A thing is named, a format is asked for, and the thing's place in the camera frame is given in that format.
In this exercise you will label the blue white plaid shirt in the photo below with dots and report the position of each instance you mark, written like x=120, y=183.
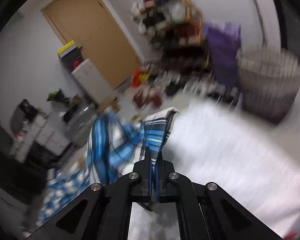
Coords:
x=113, y=147

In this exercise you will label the yellow-lidded shoe box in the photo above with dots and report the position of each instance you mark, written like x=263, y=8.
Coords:
x=65, y=47

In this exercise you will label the orange toy on floor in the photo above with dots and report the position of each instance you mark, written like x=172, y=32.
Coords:
x=139, y=78

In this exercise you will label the silver aluminium suitcase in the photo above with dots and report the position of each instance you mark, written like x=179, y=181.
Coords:
x=77, y=130

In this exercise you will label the white drawer desk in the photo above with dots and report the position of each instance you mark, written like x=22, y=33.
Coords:
x=47, y=131

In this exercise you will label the striped laundry basket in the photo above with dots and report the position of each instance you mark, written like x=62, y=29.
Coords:
x=270, y=81

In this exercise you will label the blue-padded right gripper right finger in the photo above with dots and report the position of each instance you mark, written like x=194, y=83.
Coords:
x=206, y=211

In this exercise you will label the black red shoe box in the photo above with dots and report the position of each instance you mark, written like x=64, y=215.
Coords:
x=71, y=58

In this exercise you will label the wooden door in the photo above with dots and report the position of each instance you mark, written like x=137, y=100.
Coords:
x=93, y=29

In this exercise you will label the wrapped flower bouquet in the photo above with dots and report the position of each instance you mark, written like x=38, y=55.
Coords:
x=58, y=96

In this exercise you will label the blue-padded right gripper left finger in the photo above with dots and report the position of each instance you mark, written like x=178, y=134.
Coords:
x=101, y=212

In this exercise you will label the wooden shoe rack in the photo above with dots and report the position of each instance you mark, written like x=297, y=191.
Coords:
x=169, y=24

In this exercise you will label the purple bag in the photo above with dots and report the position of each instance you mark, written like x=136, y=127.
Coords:
x=224, y=41

